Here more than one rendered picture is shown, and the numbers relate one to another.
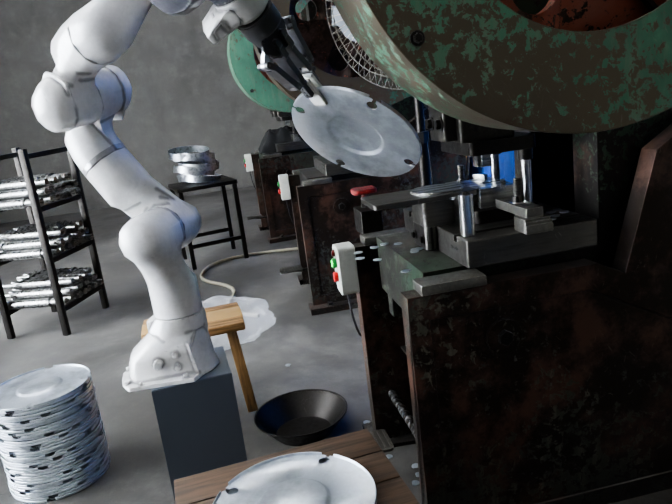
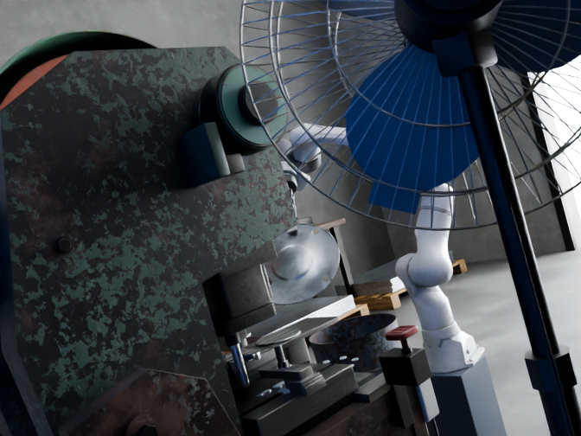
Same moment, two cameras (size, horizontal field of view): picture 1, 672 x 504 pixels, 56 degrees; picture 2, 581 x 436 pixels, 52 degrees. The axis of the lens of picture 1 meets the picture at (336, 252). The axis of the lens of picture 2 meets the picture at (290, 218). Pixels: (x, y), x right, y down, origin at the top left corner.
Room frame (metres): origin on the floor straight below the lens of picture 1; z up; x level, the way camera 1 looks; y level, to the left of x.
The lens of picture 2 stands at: (2.88, -0.98, 1.11)
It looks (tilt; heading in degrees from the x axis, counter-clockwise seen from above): 1 degrees down; 148
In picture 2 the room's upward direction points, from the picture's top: 16 degrees counter-clockwise
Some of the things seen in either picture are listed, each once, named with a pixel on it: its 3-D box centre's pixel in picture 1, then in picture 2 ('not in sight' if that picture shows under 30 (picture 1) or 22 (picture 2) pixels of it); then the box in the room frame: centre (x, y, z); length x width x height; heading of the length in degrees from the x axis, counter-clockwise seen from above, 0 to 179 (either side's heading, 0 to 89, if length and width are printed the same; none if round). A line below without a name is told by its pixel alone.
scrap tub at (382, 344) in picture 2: not in sight; (366, 377); (0.63, 0.59, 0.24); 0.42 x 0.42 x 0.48
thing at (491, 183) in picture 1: (485, 191); (244, 363); (1.52, -0.38, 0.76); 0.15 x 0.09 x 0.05; 9
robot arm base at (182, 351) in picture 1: (166, 343); (449, 341); (1.40, 0.42, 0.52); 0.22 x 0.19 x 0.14; 105
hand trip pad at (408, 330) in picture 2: (364, 200); (405, 344); (1.81, -0.10, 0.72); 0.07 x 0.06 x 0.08; 99
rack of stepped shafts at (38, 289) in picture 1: (38, 238); not in sight; (3.33, 1.55, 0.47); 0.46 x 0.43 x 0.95; 79
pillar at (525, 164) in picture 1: (526, 171); not in sight; (1.45, -0.46, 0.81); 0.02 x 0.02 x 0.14
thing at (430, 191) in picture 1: (419, 219); (296, 354); (1.49, -0.21, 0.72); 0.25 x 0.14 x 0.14; 99
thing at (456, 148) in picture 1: (486, 148); (230, 324); (1.52, -0.39, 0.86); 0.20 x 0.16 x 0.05; 9
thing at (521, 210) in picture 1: (519, 202); not in sight; (1.35, -0.41, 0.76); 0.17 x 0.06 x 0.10; 9
